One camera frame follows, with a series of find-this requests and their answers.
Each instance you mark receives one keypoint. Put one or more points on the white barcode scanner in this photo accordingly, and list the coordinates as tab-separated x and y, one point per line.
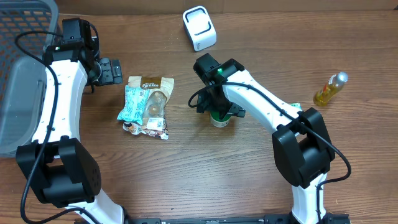
199	28

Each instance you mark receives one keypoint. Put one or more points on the teal white pack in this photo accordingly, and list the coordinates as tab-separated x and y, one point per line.
135	103

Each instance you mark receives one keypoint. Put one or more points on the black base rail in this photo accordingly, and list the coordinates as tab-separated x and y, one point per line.
266	219

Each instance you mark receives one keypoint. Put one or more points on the green lid jar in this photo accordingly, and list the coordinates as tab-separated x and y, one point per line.
217	121

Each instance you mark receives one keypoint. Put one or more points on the brown mushroom packet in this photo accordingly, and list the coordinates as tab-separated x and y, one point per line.
154	122

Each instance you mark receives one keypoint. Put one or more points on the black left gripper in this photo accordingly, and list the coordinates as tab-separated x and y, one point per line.
111	76

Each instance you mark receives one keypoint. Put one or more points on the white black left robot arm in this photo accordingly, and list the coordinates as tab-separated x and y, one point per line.
58	168

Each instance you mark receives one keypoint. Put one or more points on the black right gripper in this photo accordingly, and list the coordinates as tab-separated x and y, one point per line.
221	112

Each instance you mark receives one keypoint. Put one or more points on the green freshening pouch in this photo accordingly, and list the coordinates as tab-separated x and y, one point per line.
296	105

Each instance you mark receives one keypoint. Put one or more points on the dark grey plastic basket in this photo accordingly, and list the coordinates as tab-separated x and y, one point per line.
27	28

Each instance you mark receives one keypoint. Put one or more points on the yellow oil bottle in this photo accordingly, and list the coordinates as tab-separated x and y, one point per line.
330	89

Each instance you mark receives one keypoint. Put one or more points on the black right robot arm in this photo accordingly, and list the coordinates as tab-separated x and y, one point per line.
303	151

